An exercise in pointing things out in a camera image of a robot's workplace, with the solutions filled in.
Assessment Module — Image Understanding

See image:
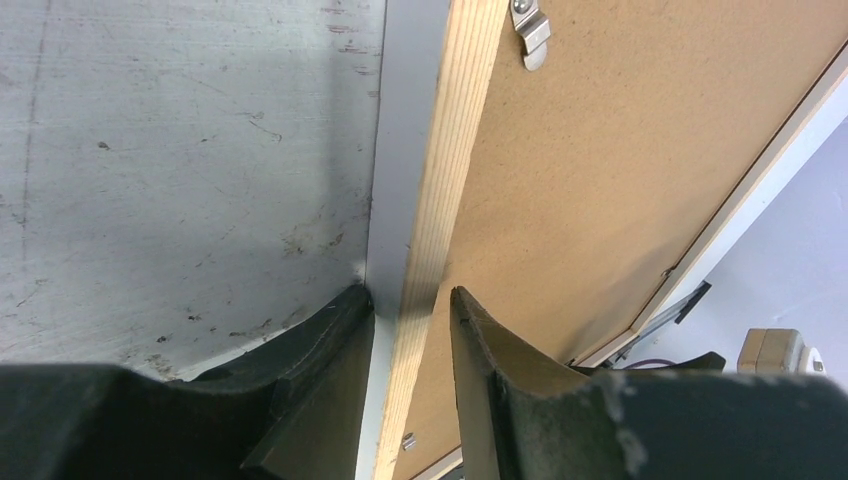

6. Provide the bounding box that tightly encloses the aluminium front rail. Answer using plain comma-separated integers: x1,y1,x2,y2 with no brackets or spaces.
602,281,712,367

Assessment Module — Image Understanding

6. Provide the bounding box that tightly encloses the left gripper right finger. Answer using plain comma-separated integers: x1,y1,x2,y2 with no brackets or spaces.
450,287,847,479

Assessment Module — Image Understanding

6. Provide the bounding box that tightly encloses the white wooden picture frame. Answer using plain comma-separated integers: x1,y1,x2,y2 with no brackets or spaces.
354,0,848,480

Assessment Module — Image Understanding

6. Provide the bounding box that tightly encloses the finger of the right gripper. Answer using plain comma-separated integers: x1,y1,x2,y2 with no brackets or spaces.
569,351,726,373

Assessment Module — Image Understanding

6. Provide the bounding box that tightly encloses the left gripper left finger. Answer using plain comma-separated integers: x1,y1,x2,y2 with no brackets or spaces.
1,284,375,479

